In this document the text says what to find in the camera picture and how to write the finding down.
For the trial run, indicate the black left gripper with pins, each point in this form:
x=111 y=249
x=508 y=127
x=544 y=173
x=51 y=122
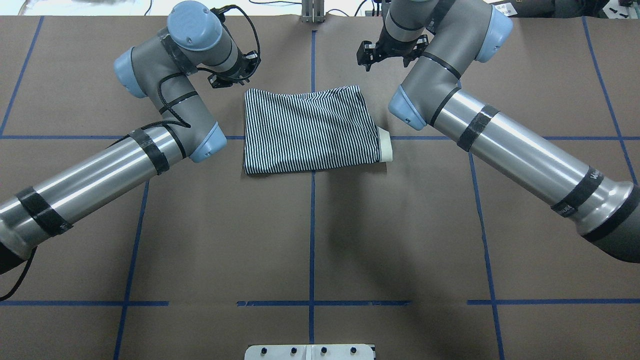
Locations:
x=240 y=66

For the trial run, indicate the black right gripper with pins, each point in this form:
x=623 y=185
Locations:
x=389 y=49

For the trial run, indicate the navy white striped polo shirt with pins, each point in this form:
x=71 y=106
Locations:
x=316 y=131

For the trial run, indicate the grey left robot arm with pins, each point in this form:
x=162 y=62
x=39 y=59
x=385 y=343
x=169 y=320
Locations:
x=194 y=39

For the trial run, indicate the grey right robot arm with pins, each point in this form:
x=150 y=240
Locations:
x=442 y=38

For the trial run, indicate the black device with label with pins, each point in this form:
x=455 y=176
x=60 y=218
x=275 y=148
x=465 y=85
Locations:
x=525 y=8

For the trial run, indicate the aluminium frame post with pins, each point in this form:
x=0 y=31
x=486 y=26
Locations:
x=313 y=11

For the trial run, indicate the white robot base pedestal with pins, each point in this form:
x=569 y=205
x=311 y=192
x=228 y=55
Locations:
x=348 y=351

